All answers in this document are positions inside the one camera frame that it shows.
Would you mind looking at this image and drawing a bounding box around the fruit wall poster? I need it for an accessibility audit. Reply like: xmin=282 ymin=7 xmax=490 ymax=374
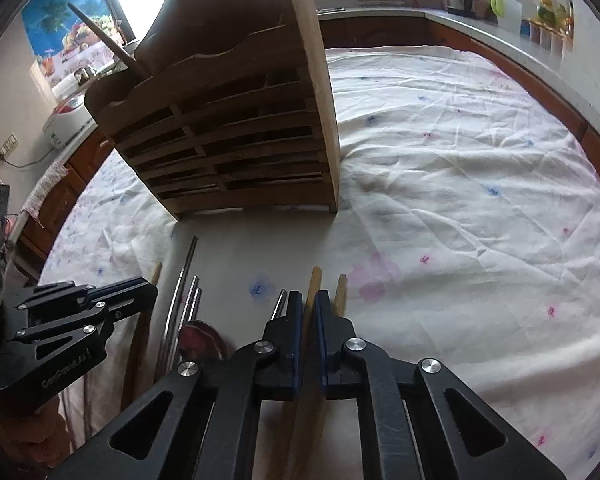
xmin=22 ymin=0 xmax=126 ymax=86

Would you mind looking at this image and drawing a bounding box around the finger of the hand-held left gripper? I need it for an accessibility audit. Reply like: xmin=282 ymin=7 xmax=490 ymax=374
xmin=15 ymin=276 xmax=158 ymax=344
xmin=17 ymin=282 xmax=97 ymax=314

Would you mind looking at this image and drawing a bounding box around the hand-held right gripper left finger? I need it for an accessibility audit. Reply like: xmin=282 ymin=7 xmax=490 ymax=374
xmin=45 ymin=290 xmax=305 ymax=480

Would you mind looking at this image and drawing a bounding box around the red spoon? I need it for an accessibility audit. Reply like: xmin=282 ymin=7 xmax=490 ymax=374
xmin=179 ymin=321 xmax=227 ymax=363

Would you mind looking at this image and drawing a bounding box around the wall outlet with cable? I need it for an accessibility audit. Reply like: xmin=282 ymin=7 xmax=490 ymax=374
xmin=0 ymin=134 xmax=56 ymax=173

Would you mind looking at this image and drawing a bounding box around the white floral tablecloth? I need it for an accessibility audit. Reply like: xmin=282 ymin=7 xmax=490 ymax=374
xmin=39 ymin=45 xmax=600 ymax=480

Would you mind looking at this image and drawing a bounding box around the wooden chopstick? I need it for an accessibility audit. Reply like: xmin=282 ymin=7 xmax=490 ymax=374
xmin=280 ymin=266 xmax=326 ymax=480
xmin=120 ymin=262 xmax=162 ymax=413
xmin=332 ymin=273 xmax=348 ymax=317

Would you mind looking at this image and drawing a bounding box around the white rice cooker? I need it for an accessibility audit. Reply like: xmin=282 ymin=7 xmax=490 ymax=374
xmin=42 ymin=96 xmax=97 ymax=150

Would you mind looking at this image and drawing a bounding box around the fringed hanging towel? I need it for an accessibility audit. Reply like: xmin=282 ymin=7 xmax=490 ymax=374
xmin=20 ymin=162 xmax=71 ymax=226

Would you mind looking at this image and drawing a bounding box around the person's left hand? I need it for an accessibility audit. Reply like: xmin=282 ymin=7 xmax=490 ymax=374
xmin=5 ymin=392 xmax=83 ymax=478

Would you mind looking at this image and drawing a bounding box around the wooden spatula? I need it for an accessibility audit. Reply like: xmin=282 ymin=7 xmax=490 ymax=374
xmin=67 ymin=1 xmax=142 ymax=77

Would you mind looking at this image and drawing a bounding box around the wooden utensil holder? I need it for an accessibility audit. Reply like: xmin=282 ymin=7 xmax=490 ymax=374
xmin=84 ymin=0 xmax=342 ymax=221

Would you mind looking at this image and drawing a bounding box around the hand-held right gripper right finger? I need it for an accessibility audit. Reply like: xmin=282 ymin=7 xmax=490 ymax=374
xmin=314 ymin=290 xmax=566 ymax=480

